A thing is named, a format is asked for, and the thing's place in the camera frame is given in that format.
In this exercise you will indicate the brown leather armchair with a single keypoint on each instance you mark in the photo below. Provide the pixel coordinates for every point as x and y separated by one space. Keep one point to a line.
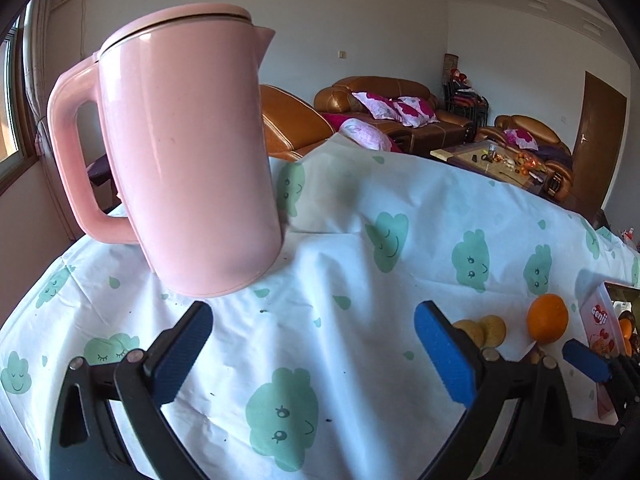
290 120
530 122

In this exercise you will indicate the window frame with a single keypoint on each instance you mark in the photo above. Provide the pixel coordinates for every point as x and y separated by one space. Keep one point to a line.
20 160

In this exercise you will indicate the stack of dark chairs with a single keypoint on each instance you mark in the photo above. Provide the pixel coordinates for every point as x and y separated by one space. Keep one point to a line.
465 105

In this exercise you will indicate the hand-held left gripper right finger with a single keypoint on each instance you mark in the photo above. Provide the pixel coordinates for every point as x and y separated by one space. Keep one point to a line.
445 355

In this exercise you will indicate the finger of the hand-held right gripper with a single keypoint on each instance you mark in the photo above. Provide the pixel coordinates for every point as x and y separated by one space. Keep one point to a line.
587 360

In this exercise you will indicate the pale pink pillow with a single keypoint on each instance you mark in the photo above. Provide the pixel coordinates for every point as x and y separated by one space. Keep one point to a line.
365 135

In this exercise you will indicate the brown longan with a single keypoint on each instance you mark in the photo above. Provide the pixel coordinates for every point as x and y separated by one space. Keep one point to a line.
495 330
469 332

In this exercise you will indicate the brown wooden door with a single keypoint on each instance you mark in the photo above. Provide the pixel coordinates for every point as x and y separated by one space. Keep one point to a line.
597 150

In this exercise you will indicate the pink floral cushion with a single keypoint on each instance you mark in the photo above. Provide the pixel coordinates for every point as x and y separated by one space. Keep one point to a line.
520 138
416 111
376 106

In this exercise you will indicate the pink electric kettle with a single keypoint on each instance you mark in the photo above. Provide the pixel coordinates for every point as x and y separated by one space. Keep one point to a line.
190 160

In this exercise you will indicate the cloud print tablecloth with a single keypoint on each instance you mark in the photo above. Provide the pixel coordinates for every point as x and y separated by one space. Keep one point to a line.
350 260

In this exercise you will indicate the pink tin box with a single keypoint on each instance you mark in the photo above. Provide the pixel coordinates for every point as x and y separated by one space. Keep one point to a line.
602 320

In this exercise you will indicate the glass coffee table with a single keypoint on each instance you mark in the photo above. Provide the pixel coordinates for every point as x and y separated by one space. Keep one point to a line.
470 155

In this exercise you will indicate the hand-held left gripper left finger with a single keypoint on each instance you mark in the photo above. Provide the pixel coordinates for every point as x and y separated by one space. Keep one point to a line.
172 360

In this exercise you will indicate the orange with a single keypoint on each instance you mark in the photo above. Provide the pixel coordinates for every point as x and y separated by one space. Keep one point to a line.
547 317
625 330

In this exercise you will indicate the brown leather sofa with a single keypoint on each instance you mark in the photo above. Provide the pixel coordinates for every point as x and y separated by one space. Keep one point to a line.
370 85

